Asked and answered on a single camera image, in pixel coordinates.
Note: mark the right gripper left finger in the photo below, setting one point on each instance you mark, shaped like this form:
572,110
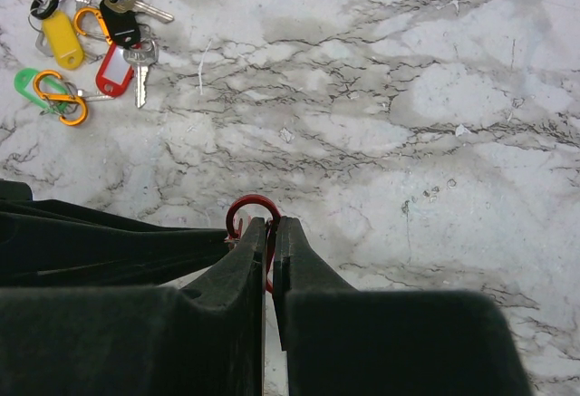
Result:
203,339

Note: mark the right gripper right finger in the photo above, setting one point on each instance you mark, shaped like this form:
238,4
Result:
342,341

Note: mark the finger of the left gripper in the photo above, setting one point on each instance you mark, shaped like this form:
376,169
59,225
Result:
54,243

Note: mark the red carabiner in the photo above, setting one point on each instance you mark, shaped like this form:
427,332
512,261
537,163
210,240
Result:
239,210

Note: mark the orange carabiner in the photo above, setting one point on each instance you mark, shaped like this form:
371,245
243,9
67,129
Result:
88,22
59,97

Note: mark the green tag key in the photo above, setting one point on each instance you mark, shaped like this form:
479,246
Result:
23,84

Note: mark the red tag key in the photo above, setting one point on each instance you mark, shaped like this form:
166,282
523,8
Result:
120,65
234,232

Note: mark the yellow tag key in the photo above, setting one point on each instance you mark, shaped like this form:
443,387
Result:
63,40

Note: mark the black tag key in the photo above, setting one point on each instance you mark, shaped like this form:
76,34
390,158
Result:
120,18

